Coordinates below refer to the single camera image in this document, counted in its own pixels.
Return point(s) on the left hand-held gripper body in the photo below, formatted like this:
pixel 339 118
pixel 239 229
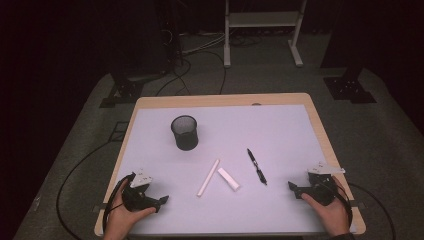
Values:
pixel 135 198

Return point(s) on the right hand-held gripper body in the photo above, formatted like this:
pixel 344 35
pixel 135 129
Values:
pixel 321 191

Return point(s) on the black pen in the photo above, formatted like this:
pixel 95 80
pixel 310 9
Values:
pixel 256 166

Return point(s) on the long white stick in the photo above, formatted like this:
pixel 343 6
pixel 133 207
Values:
pixel 208 178

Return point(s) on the short white block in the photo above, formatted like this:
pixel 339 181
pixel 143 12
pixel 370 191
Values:
pixel 228 179

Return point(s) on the black mesh pen cup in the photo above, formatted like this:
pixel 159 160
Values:
pixel 185 136

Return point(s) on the person's left hand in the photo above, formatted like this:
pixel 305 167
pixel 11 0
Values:
pixel 121 220

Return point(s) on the person's right hand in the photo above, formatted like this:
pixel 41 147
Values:
pixel 333 216

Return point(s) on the black tape strip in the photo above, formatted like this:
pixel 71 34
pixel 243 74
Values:
pixel 100 207
pixel 356 204

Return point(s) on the black stand base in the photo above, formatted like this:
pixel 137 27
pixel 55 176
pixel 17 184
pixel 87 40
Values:
pixel 350 88
pixel 125 91

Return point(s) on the white metal table frame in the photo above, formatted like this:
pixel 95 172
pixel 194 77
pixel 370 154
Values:
pixel 263 19

